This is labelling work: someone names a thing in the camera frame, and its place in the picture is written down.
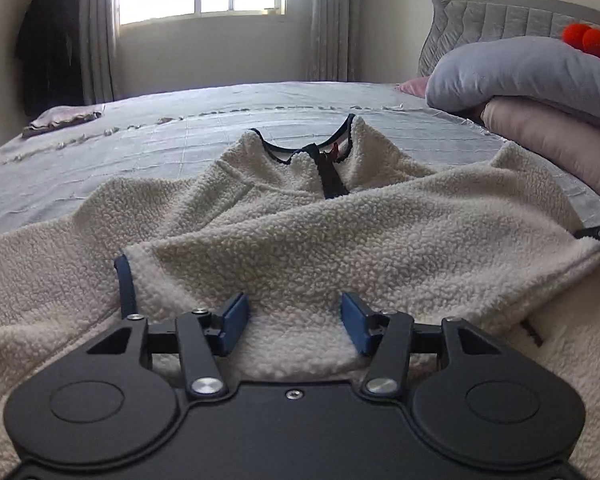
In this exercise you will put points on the red orange plush toy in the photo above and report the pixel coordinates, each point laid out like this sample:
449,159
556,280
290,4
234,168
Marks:
583,37

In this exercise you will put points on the grey curtain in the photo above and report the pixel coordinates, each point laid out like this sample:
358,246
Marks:
335,34
98,50

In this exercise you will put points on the dark hanging coat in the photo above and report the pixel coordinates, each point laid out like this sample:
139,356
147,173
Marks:
48,48

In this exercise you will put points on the right grey curtain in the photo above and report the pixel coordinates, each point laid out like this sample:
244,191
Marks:
335,34

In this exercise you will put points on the left grey curtain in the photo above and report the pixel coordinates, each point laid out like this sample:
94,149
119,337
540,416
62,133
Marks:
98,50

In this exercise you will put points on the grey checked bedspread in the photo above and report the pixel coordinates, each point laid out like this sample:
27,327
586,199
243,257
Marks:
180,129

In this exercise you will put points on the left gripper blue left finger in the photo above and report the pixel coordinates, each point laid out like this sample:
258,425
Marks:
203,336

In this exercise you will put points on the small folded pink cloth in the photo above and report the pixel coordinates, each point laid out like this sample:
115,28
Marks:
60,117

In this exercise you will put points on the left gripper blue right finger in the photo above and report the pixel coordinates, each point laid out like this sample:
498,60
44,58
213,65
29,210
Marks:
385,339

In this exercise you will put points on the cream fleece jacket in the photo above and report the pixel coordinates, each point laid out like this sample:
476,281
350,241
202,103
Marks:
551,314

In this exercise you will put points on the pink pillow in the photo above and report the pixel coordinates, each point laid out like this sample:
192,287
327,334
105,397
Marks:
567,142

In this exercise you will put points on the grey quilted headboard cushion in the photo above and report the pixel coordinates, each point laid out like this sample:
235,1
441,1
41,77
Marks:
459,22

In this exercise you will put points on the grey folded blanket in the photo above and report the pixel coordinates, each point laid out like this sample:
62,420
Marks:
540,69

